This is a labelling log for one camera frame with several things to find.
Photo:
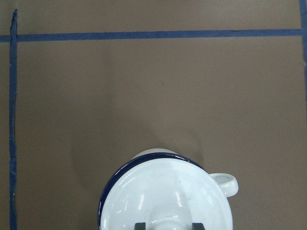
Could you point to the white enamel mug blue rim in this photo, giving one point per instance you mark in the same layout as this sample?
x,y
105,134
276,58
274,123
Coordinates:
x,y
168,191

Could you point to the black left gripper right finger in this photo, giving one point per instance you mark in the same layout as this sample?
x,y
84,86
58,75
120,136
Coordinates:
x,y
197,226

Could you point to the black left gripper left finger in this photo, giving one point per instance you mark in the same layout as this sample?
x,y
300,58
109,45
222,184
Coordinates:
x,y
140,226

